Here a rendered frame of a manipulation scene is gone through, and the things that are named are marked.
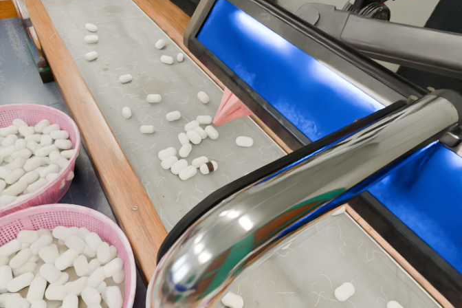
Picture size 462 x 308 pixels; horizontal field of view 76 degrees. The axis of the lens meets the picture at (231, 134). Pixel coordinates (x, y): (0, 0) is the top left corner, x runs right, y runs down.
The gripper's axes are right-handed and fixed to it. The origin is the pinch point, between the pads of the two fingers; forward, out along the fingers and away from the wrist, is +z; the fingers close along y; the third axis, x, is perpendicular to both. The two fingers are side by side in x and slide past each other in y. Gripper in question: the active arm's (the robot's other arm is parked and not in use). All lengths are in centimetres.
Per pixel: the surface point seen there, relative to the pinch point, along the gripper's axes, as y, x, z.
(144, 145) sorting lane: -8.1, -0.8, 14.7
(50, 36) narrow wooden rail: -57, -7, 19
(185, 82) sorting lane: -24.8, 10.7, 0.3
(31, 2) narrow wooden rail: -83, -7, 20
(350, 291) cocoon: 34.3, 6.4, 2.3
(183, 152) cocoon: -1.2, 1.2, 9.3
